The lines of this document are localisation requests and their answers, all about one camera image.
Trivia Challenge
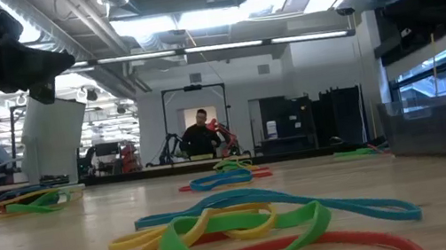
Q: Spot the linear ceiling light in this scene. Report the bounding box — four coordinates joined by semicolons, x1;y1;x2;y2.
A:
60;17;357;83

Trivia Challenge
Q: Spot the long blue rubber band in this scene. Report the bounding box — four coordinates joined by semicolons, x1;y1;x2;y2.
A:
131;160;424;250

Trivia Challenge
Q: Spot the black security camera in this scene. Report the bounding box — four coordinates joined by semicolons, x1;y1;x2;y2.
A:
335;5;356;18

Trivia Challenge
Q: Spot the white canister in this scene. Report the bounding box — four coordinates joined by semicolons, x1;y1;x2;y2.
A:
265;120;280;141

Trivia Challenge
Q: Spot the black gantry frame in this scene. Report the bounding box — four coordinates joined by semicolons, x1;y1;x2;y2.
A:
157;79;238;167

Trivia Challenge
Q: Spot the red tool cart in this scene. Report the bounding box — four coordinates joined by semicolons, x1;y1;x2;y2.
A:
117;141;143;175

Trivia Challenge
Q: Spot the black cabinet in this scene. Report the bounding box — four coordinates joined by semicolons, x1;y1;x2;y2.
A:
317;82;370;150
256;90;320;158

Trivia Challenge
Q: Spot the yellow hanging cord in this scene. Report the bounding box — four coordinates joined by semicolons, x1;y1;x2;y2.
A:
420;0;445;98

